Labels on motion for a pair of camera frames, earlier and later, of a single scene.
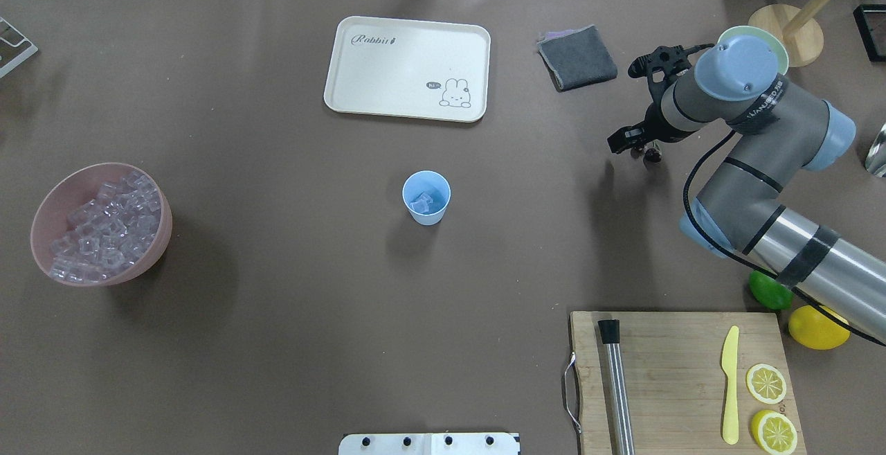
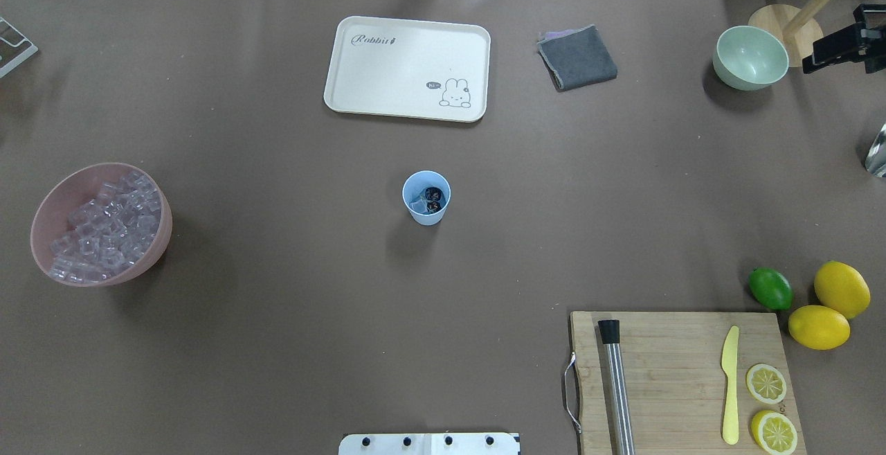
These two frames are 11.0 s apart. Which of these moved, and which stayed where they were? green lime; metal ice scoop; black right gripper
Moved: black right gripper
Stayed: metal ice scoop; green lime
